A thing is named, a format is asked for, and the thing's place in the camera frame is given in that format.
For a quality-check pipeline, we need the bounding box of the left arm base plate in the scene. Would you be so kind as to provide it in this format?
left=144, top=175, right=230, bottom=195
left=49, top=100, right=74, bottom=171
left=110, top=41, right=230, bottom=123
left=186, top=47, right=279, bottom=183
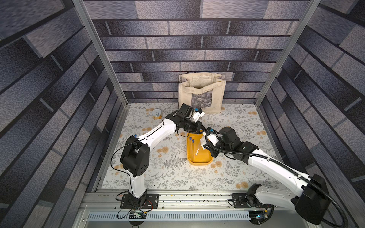
left=120, top=193, right=160, bottom=210

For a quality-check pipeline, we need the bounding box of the white wipe cloth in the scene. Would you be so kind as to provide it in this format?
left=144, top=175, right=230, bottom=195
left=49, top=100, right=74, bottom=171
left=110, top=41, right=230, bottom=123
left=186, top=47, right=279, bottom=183
left=200, top=139, right=207, bottom=150

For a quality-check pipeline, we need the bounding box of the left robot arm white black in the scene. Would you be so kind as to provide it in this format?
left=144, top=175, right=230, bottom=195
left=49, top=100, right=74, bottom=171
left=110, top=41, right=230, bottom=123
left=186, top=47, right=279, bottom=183
left=120, top=104, right=205, bottom=208

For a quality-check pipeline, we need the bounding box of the beige canvas tote bag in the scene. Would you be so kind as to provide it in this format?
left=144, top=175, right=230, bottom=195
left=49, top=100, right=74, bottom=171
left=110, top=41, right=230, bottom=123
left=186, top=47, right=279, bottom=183
left=178, top=72, right=226, bottom=114

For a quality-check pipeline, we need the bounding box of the aluminium mounting rail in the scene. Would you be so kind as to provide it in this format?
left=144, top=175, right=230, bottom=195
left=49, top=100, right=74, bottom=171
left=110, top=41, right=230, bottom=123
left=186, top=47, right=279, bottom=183
left=72, top=190, right=321, bottom=228

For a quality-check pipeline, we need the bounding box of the left controller board with wires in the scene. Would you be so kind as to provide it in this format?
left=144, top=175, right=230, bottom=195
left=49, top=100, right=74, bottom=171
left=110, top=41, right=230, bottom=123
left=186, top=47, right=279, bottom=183
left=117, top=208, right=152, bottom=226

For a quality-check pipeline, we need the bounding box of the right controller board green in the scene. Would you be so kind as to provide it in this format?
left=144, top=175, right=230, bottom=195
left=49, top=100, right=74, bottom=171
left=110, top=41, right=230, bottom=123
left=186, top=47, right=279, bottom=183
left=249, top=211, right=268, bottom=226

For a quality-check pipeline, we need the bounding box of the black corrugated cable conduit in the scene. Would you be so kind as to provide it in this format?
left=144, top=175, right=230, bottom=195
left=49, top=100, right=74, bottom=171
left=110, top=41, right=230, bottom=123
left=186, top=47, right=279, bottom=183
left=204, top=131, right=349, bottom=228

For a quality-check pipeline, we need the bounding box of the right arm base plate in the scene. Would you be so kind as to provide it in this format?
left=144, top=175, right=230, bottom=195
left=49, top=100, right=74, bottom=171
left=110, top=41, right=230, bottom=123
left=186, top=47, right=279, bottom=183
left=229, top=193, right=269, bottom=209

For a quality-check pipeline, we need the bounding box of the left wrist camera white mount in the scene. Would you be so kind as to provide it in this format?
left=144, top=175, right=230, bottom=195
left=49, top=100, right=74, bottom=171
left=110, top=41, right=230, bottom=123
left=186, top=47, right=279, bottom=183
left=191, top=108, right=205, bottom=123

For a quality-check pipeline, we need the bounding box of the yellow plastic tray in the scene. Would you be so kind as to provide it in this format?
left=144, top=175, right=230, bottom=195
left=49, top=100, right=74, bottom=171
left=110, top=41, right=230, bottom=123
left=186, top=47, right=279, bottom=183
left=186, top=133, right=213, bottom=166

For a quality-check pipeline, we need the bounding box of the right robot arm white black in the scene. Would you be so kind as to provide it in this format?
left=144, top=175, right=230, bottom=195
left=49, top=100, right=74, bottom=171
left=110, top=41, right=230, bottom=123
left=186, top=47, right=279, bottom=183
left=203, top=127, right=333, bottom=225

